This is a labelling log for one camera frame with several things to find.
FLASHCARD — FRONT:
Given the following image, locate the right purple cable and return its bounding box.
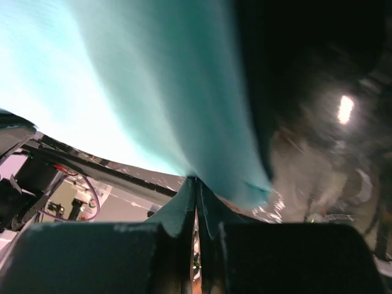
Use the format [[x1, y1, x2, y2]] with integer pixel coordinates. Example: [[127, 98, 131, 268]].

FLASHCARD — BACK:
[[38, 174, 102, 222]]

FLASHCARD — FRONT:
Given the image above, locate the teal t shirt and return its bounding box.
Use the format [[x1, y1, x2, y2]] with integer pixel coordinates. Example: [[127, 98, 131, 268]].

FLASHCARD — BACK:
[[1, 1, 272, 209]]

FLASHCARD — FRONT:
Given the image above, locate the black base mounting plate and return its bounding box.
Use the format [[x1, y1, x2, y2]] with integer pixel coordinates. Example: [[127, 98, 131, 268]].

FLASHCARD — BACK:
[[23, 135, 184, 205]]

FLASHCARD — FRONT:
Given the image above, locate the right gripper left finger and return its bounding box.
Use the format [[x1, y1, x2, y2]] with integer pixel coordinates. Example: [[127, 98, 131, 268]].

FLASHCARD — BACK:
[[1, 178, 196, 293]]

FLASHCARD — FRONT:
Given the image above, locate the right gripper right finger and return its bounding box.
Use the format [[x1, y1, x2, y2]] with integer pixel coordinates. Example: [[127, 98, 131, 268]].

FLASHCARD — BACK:
[[196, 181, 386, 293]]

